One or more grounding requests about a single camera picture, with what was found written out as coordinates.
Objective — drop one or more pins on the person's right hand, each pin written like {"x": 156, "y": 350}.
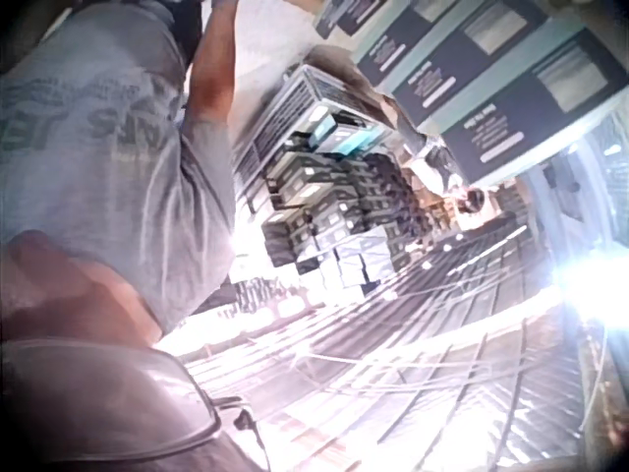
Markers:
{"x": 227, "y": 3}

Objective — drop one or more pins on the person's legs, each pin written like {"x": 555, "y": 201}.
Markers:
{"x": 194, "y": 29}

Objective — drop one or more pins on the grey slatted plastic crate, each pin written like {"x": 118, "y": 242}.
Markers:
{"x": 290, "y": 108}

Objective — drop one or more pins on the stack of dark boxes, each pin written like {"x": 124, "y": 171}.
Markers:
{"x": 334, "y": 196}

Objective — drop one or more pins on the stack of large dark cartons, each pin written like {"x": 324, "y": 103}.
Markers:
{"x": 481, "y": 74}

